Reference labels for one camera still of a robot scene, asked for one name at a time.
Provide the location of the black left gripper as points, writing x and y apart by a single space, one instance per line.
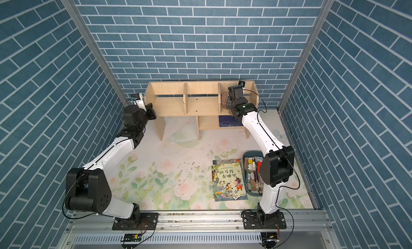
150 111

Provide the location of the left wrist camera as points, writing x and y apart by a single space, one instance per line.
137 99

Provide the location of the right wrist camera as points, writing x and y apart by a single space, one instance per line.
242 83

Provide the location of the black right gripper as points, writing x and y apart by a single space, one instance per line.
228 105

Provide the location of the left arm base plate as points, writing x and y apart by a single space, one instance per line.
143 221

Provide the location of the teal storage tray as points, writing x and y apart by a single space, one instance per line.
251 175

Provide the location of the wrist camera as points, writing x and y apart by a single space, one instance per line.
242 83
137 99

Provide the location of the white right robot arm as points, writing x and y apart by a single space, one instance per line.
278 160

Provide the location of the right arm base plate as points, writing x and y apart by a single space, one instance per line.
256 219

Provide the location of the aluminium mounting rail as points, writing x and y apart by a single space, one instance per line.
204 221

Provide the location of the light wooden bookshelf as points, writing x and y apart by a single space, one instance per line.
199 99

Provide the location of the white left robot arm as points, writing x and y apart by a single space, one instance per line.
87 188

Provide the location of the white vented cable duct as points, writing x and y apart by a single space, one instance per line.
169 238

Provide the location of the dark blue book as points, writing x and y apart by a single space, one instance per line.
228 121

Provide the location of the illustrated children's picture book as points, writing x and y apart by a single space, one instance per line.
227 180

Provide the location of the pink striped fluffy cloth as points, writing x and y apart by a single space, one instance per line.
224 99

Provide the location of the green circuit board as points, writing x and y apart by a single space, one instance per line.
131 238

